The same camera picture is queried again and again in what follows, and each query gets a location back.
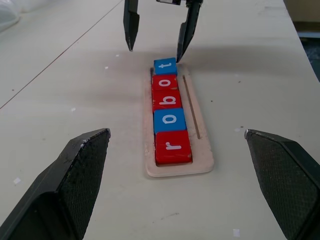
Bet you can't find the blue letter o block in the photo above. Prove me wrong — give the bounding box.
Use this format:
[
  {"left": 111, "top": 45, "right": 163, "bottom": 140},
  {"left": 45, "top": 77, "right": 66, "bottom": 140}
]
[{"left": 152, "top": 107, "right": 188, "bottom": 135}]

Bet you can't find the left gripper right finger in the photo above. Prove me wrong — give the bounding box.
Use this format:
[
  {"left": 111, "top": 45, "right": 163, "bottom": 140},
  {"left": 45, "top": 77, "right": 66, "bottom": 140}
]
[{"left": 244, "top": 128, "right": 320, "bottom": 240}]

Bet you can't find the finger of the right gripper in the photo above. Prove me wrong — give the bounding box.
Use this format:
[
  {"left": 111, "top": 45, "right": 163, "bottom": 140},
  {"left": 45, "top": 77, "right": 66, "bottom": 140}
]
[
  {"left": 176, "top": 0, "right": 202, "bottom": 64},
  {"left": 122, "top": 0, "right": 140, "bottom": 52}
]

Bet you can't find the tan cardboard box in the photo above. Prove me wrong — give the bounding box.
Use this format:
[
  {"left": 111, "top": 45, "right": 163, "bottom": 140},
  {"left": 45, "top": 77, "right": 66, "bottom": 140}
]
[{"left": 283, "top": 0, "right": 320, "bottom": 33}]

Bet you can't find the tall clear plastic bag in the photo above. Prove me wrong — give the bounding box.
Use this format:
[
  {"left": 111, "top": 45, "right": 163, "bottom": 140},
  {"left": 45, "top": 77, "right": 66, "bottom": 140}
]
[{"left": 0, "top": 0, "right": 26, "bottom": 33}]

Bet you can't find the blue letter t block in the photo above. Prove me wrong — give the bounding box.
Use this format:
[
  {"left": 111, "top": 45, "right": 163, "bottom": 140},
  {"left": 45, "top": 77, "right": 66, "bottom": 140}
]
[{"left": 152, "top": 57, "right": 179, "bottom": 77}]

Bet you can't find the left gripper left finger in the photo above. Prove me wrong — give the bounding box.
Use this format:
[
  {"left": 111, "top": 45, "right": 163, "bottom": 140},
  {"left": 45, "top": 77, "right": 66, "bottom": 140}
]
[{"left": 0, "top": 127, "right": 111, "bottom": 240}]

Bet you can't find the wooden letter tray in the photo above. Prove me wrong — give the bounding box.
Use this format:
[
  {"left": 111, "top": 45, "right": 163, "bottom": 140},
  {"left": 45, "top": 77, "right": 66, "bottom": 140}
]
[{"left": 142, "top": 63, "right": 216, "bottom": 179}]

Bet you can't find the red letter r block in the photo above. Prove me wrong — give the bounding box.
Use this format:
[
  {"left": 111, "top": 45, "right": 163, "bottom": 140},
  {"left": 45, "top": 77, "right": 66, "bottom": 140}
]
[{"left": 154, "top": 129, "right": 193, "bottom": 166}]

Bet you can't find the red letter b block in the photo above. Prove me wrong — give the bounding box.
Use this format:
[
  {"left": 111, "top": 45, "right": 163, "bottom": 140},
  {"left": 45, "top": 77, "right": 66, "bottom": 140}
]
[{"left": 151, "top": 88, "right": 183, "bottom": 114}]

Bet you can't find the red letter o block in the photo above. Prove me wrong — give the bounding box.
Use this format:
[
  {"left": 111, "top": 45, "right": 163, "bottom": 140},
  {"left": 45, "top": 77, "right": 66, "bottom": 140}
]
[{"left": 150, "top": 73, "right": 179, "bottom": 92}]

